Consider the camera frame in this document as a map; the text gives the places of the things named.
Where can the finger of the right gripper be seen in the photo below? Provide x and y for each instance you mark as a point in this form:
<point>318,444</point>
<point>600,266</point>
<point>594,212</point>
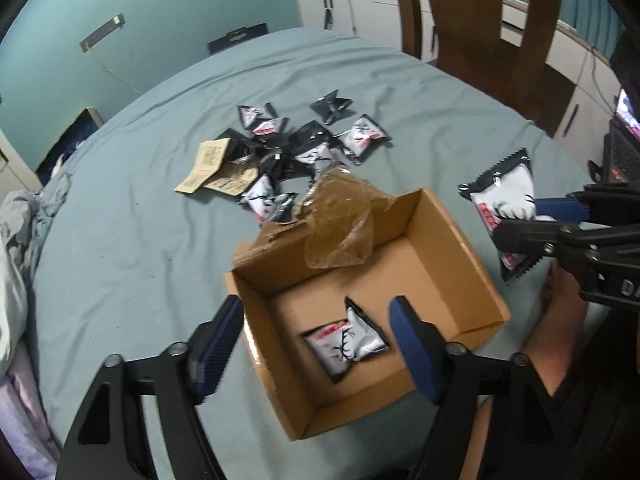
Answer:
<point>566,209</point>
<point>562,241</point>

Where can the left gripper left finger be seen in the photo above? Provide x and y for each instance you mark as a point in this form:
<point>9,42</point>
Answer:
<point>108,437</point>

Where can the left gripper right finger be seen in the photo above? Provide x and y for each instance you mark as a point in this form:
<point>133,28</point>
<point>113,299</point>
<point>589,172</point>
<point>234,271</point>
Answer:
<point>452,378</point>

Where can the kraft paper packet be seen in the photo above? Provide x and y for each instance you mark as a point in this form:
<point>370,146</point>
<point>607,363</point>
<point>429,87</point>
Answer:
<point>208,160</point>
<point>233,178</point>

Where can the person's bare foot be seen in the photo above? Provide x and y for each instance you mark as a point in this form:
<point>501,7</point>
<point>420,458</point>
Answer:
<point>560,289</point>

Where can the laptop computer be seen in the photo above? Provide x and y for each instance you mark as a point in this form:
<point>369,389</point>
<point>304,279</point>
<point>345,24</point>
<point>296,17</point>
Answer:
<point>621,161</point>

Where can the open cardboard box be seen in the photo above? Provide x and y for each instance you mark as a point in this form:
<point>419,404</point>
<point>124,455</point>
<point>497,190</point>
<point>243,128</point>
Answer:
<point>419,253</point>

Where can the brown wooden chair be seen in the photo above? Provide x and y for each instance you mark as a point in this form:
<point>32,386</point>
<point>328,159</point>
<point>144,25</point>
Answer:
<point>470,48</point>

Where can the crumpled grey blanket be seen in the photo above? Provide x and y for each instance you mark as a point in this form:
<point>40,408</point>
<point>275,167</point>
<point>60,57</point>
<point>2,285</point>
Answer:
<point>26,219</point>

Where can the white cabinet with drawers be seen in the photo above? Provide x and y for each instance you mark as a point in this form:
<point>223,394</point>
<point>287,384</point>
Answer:
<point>577,92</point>

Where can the black red snack packet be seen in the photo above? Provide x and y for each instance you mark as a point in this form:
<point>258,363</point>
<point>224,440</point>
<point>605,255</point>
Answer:
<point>268,128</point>

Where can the white deer snack top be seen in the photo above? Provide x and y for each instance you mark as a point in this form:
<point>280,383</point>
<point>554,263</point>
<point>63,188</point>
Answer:
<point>253,116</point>

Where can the white door with handle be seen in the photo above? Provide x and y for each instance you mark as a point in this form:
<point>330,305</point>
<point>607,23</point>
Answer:
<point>15,175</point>

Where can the metal wall bracket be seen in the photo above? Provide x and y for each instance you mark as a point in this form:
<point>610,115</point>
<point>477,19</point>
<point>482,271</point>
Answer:
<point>102,32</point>

